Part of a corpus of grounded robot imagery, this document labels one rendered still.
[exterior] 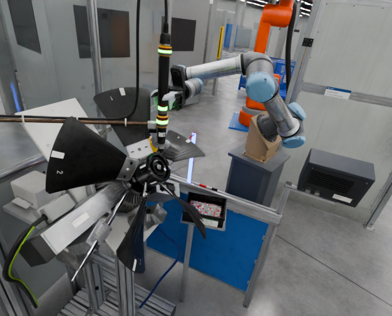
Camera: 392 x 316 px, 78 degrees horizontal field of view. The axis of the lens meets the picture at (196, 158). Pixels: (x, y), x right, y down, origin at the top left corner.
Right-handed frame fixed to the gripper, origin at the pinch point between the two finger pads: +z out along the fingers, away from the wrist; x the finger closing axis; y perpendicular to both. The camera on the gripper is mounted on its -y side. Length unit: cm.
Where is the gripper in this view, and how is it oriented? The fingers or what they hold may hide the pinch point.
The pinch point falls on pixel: (158, 95)
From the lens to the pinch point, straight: 89.6
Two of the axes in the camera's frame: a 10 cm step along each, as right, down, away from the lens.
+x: -9.1, -2.9, 3.0
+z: -4.0, 4.0, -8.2
